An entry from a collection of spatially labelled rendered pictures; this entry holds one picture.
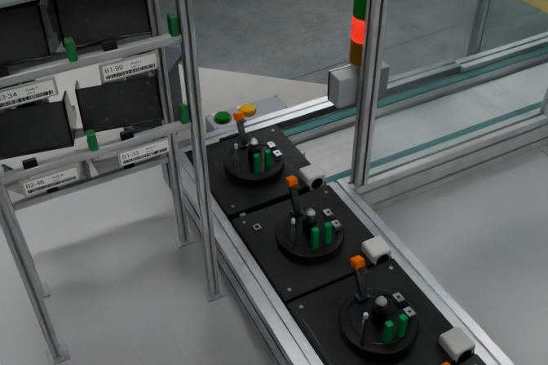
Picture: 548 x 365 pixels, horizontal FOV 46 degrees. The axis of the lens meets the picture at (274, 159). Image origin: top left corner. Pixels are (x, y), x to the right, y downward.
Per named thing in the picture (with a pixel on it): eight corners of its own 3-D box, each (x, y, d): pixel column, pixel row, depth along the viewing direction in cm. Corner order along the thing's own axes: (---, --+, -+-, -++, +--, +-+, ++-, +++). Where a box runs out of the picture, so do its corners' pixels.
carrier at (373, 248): (232, 226, 138) (228, 182, 130) (329, 191, 146) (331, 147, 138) (285, 308, 122) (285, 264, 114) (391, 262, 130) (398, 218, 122)
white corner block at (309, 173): (298, 181, 149) (298, 168, 146) (315, 175, 151) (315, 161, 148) (308, 193, 146) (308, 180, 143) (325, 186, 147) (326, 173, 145)
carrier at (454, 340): (286, 310, 121) (286, 265, 113) (392, 264, 130) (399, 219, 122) (357, 418, 105) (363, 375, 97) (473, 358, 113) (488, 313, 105)
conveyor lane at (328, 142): (191, 186, 161) (187, 156, 155) (457, 97, 191) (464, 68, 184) (239, 264, 142) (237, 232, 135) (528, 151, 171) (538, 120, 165)
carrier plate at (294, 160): (187, 158, 156) (186, 151, 154) (276, 130, 164) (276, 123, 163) (228, 222, 139) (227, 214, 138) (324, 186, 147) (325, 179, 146)
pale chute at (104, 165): (99, 177, 145) (95, 157, 145) (158, 164, 148) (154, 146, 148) (90, 163, 118) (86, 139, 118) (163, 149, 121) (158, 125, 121)
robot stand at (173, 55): (144, 103, 189) (134, 42, 177) (192, 110, 186) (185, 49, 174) (123, 132, 179) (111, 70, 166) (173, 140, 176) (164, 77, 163)
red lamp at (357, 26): (346, 35, 128) (347, 12, 125) (367, 29, 130) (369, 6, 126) (360, 46, 124) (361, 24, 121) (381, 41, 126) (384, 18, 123)
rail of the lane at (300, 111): (163, 178, 164) (158, 144, 157) (444, 86, 195) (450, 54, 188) (170, 191, 160) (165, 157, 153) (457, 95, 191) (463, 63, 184)
